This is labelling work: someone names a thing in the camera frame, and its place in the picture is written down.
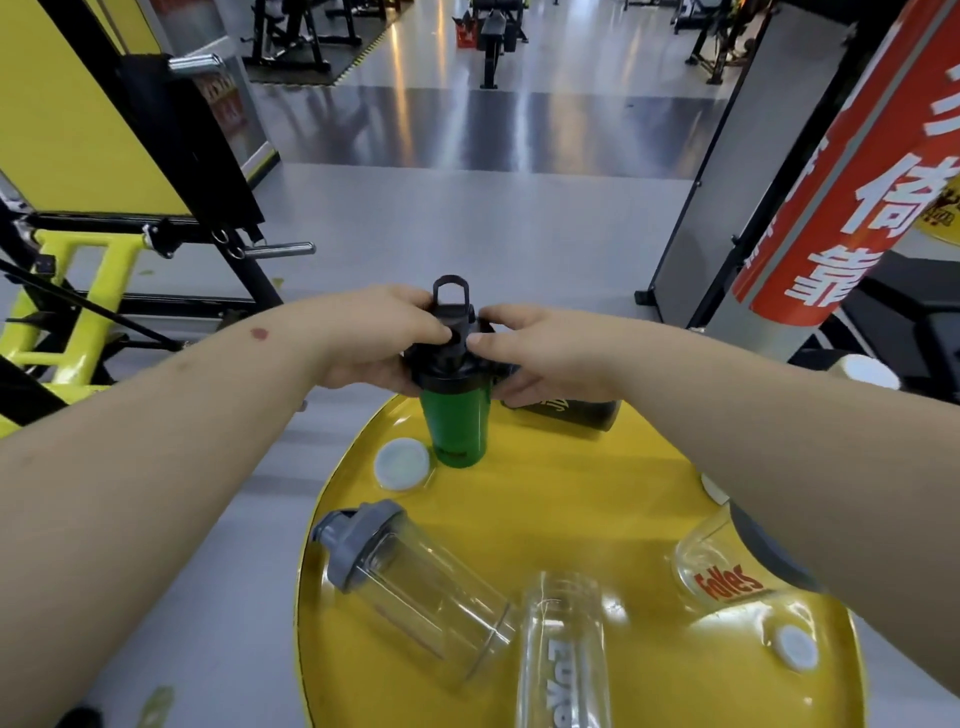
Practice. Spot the person's left hand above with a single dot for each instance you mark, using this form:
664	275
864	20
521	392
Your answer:
360	337

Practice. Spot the person's right hand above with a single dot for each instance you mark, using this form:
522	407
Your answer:
570	360

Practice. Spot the person's left thumb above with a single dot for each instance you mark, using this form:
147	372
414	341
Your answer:
424	326

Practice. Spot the person's right thumb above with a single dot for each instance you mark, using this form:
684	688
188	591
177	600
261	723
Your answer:
495	345

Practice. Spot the black shaker lid with loop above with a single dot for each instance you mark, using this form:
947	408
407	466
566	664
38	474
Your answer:
452	360

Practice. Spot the green shaker bottle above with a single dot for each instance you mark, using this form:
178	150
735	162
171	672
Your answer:
454	424

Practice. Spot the person's left forearm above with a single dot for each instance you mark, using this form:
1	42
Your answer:
150	480

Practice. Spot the person's right forearm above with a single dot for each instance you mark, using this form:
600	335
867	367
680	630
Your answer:
810	465

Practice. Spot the black shaker bottle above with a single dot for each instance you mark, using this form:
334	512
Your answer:
570	414

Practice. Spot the clear shaker bottle grey lid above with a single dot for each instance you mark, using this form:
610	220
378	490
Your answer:
420	585

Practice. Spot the white disc lid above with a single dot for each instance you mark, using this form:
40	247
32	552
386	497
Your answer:
715	489

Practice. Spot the black gym machine yellow panel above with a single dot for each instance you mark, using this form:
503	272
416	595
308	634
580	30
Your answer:
187	150

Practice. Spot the black weight bench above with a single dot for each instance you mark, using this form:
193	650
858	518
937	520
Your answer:
493	37

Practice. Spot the grey partition panel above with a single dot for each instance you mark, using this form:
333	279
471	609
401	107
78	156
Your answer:
735	165

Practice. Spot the black weight rack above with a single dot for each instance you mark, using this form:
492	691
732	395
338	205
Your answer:
292	37

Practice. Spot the clear shaker cup red print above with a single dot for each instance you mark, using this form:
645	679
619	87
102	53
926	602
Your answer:
712	577

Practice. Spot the clear shaker cup white print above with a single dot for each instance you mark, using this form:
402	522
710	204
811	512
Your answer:
570	660

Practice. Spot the white round container lid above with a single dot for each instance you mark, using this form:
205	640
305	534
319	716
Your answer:
866	371

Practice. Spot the black and yellow gym machine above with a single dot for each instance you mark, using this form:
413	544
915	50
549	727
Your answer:
712	37

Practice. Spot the red banner pillar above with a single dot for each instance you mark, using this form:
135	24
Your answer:
847	187

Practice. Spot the small white round cap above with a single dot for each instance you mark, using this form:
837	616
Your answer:
796	648

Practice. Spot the yellow gym machine frame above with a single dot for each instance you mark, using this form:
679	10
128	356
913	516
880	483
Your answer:
97	315

